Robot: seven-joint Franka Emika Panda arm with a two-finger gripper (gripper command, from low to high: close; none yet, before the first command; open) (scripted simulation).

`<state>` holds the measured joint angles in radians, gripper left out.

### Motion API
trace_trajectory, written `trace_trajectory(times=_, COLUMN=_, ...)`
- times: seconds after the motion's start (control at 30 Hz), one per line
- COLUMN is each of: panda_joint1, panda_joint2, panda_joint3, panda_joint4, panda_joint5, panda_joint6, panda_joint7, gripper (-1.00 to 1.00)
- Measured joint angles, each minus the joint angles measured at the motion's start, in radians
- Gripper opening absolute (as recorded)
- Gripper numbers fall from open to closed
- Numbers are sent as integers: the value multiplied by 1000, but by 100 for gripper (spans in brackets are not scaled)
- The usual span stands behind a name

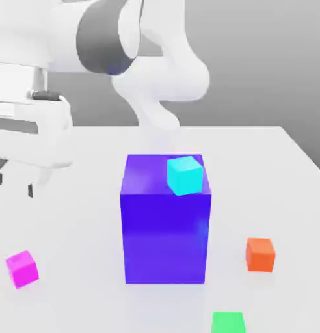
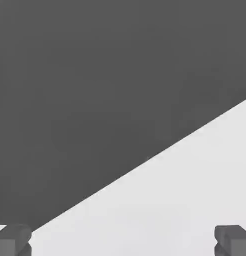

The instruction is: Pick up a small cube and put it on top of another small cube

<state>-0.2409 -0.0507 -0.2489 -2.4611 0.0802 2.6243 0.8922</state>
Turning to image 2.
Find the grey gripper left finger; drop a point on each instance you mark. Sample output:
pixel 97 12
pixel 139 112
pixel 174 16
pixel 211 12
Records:
pixel 9 243

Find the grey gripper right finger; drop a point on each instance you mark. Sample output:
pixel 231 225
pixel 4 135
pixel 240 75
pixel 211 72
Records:
pixel 235 243

